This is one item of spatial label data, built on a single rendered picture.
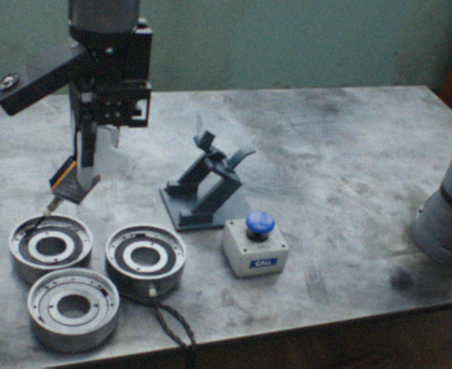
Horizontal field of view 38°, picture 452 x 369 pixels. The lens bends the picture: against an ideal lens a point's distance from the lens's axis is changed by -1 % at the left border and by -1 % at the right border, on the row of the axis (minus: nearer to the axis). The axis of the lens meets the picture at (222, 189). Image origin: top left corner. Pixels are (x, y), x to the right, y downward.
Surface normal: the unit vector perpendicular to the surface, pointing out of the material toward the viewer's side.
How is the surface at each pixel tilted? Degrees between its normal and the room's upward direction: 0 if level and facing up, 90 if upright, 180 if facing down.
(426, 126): 0
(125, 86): 0
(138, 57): 90
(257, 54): 90
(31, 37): 90
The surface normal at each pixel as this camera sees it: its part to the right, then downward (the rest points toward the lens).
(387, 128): 0.15, -0.79
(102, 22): 0.14, 0.62
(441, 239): -0.65, 0.07
